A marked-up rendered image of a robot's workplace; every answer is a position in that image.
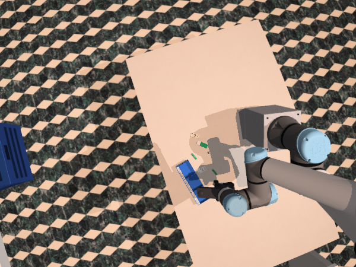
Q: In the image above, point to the white domino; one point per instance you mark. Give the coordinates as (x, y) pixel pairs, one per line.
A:
(200, 170)

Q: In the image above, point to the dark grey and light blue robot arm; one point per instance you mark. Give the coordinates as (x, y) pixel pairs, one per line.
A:
(304, 175)

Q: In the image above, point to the grey domino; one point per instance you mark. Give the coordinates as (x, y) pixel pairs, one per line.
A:
(195, 135)

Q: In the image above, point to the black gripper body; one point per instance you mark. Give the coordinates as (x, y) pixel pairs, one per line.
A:
(228, 184)

